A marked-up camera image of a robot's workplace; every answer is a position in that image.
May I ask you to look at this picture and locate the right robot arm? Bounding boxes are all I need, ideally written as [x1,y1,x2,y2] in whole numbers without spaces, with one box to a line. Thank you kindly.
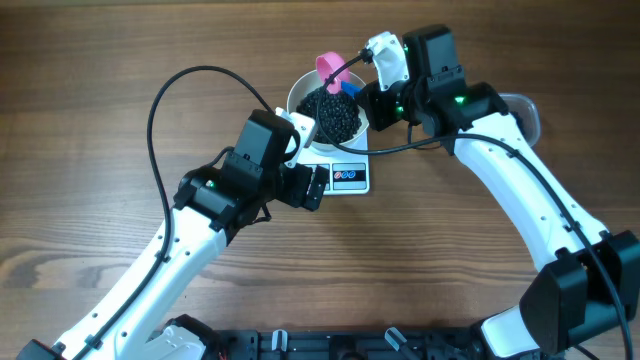
[357,25,639,359]

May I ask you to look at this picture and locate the pink scoop blue handle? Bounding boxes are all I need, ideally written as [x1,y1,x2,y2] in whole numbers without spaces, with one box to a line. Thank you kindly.
[315,52,363,98]

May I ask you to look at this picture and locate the clear plastic container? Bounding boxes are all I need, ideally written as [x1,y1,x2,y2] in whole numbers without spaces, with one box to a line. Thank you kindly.
[500,93,541,147]

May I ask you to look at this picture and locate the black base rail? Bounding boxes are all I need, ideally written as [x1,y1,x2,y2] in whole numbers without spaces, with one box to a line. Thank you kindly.
[159,313,501,360]

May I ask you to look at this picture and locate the white digital kitchen scale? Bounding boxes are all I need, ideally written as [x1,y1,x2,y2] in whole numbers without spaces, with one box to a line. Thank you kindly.
[297,142,370,196]

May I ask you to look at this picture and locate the left black camera cable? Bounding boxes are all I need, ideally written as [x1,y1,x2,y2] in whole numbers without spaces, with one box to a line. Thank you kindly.
[72,64,276,360]

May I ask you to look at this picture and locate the white bowl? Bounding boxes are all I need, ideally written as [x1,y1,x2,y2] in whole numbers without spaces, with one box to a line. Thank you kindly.
[286,70,369,154]

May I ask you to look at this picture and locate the right black camera cable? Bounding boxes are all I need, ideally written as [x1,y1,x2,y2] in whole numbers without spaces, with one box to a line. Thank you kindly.
[314,48,636,360]

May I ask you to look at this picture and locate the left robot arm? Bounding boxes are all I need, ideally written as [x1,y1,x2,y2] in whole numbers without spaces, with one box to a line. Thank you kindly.
[18,109,329,359]

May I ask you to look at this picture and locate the black camera cable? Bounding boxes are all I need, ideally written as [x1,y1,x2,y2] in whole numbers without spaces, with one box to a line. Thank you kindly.
[72,64,276,360]
[314,48,636,360]

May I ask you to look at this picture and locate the black beans in bowl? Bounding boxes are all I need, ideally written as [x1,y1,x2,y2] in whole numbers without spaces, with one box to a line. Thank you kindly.
[296,87,362,144]

